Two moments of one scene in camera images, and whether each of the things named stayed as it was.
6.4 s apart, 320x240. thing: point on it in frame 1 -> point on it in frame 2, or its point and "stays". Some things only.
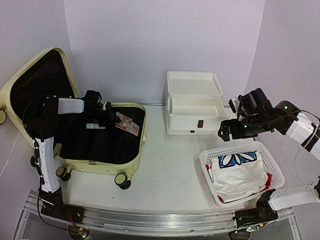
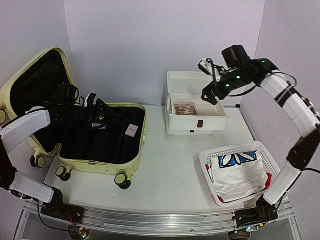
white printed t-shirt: x=238 y=175 stays
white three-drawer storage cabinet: x=194 y=103 stays
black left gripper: x=109 y=118 -> x=92 y=115
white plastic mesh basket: x=277 y=179 stays
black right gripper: x=236 y=135 -> x=207 y=90
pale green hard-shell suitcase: x=49 y=74 stays
